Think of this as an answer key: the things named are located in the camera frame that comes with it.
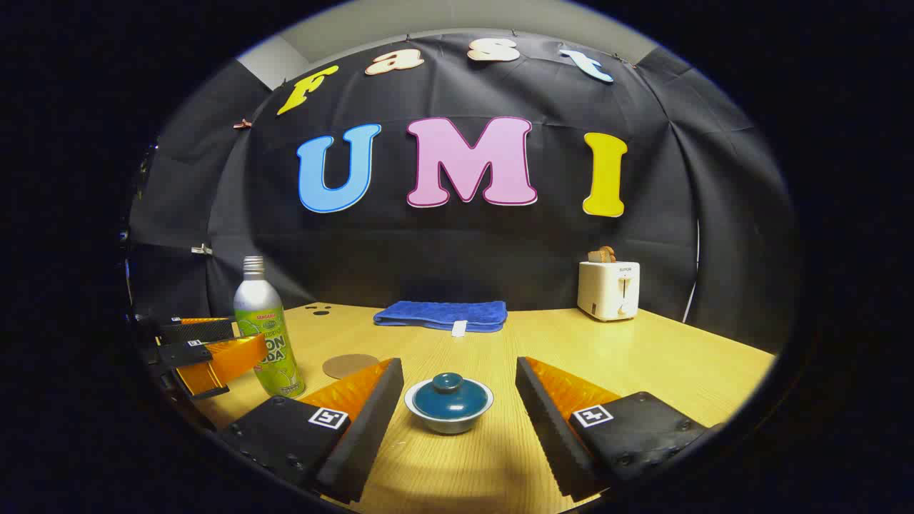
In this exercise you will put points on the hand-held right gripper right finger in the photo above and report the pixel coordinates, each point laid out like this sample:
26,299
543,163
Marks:
546,435

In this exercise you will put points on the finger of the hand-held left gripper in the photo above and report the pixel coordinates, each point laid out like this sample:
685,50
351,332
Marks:
221,364
200,330

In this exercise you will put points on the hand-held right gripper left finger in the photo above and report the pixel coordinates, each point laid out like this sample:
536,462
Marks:
371,435

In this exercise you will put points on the silver green water bottle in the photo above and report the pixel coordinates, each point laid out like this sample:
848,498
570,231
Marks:
260,307

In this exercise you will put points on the round brown coaster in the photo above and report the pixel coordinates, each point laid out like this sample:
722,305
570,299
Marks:
346,365

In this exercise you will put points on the white teacup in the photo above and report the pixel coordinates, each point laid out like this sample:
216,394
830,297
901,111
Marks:
450,426

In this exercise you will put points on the teal teacup lid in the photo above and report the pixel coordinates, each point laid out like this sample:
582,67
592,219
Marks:
450,401

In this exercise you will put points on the silver metal clip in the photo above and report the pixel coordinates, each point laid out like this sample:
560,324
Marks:
203,250

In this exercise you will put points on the blue folded towel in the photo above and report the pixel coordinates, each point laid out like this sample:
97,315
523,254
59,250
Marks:
443,314

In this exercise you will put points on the white toaster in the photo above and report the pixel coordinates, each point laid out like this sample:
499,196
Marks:
603,293

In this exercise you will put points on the toast slice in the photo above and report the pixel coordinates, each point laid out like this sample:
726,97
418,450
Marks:
602,255

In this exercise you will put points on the black backdrop cloth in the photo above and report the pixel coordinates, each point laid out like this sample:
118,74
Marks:
443,250

